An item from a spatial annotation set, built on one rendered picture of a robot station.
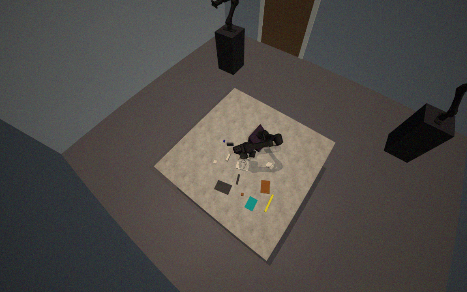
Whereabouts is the teal flat plate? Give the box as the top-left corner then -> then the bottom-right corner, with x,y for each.
245,196 -> 257,211

